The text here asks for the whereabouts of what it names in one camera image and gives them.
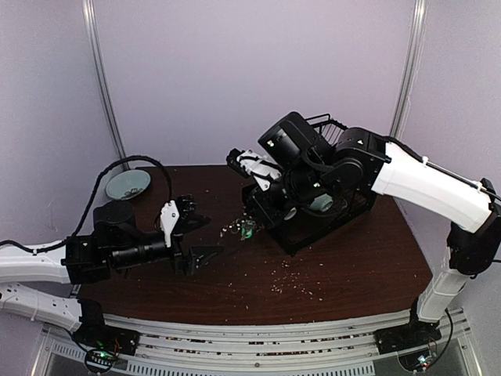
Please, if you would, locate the pale green plate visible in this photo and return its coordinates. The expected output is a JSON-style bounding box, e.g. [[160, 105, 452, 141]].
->
[[105, 169, 151, 201]]

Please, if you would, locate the black braided cable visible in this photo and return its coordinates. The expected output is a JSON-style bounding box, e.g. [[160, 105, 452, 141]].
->
[[0, 154, 173, 251]]

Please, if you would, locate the black wire dish rack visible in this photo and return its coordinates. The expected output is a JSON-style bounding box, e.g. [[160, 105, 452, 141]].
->
[[242, 112, 387, 255]]

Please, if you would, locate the pale green bowl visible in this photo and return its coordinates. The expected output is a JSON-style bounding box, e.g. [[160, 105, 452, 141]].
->
[[308, 193, 333, 212]]

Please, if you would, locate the aluminium rail frame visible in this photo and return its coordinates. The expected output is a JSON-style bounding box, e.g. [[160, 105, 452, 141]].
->
[[34, 309, 481, 376]]

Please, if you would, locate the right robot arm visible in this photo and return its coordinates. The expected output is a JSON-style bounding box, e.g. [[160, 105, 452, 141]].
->
[[236, 112, 500, 346]]

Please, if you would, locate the corner metal post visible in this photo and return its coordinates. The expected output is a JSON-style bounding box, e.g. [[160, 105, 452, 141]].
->
[[390, 0, 428, 139], [81, 0, 127, 159]]

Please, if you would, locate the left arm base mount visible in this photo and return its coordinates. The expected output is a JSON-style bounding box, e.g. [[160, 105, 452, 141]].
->
[[70, 299, 140, 374]]

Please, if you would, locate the black key holder strap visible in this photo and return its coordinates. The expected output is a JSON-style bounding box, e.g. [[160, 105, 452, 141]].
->
[[218, 217, 261, 242]]

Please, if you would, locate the left corner metal post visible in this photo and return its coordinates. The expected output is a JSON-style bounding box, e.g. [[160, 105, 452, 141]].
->
[[81, 0, 127, 159]]

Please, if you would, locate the grey striped bowl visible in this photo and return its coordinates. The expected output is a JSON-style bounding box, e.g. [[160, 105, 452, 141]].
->
[[283, 208, 297, 221]]

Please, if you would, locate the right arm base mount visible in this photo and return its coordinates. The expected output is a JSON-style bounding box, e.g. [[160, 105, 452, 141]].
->
[[373, 298, 442, 373]]

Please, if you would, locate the green tagged key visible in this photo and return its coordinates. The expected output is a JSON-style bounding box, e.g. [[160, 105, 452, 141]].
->
[[240, 224, 254, 240]]

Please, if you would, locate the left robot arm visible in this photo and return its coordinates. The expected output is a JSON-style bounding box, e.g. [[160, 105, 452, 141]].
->
[[1, 196, 223, 348]]

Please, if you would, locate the right corner metal post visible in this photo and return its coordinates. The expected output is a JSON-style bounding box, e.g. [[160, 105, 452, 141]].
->
[[390, 0, 428, 139]]

